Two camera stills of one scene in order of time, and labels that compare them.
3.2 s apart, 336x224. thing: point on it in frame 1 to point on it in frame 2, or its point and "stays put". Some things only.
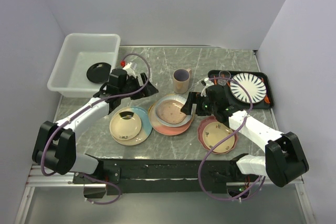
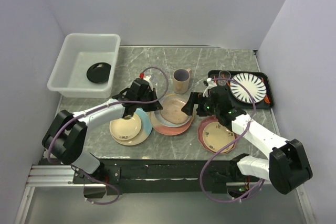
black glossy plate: [98, 72] stays put
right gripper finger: [200, 109] stays put
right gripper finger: [191, 99] stays put
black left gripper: [148, 90] to [154, 106]
